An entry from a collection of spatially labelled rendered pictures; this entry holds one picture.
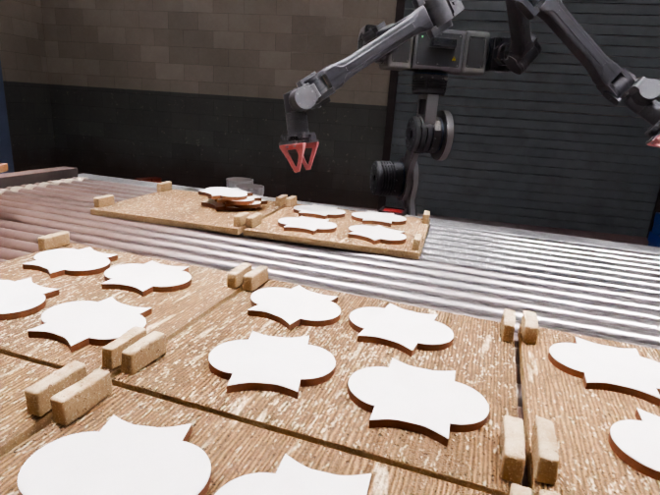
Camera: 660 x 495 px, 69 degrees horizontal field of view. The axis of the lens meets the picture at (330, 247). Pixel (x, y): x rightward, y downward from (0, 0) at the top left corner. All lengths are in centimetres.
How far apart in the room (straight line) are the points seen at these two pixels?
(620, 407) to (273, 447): 37
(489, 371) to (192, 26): 637
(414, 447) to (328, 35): 583
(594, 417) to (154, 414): 44
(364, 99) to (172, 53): 252
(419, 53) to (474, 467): 168
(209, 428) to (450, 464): 22
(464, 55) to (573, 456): 169
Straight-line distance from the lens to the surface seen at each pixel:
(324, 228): 113
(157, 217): 125
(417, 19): 141
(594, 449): 54
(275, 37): 631
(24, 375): 61
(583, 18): 618
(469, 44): 204
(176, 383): 55
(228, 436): 47
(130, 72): 714
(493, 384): 59
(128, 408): 52
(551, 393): 61
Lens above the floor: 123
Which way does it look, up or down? 17 degrees down
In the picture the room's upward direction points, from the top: 4 degrees clockwise
